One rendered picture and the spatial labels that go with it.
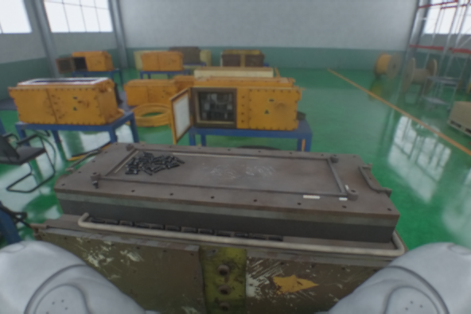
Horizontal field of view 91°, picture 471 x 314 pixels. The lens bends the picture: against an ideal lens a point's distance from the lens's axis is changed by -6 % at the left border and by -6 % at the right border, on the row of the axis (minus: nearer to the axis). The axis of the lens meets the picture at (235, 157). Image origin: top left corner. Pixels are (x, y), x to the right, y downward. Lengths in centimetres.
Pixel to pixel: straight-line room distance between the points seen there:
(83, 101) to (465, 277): 416
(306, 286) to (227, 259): 30
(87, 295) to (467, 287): 58
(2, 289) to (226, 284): 73
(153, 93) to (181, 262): 654
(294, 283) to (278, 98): 273
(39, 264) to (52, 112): 422
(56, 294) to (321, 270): 75
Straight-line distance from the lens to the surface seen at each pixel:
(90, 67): 1154
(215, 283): 107
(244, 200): 88
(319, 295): 104
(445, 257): 57
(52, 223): 121
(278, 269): 92
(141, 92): 739
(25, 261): 56
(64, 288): 44
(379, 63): 1417
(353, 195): 95
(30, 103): 491
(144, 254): 101
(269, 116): 346
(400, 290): 44
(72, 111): 445
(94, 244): 109
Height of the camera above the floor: 189
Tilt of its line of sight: 27 degrees down
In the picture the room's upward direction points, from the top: straight up
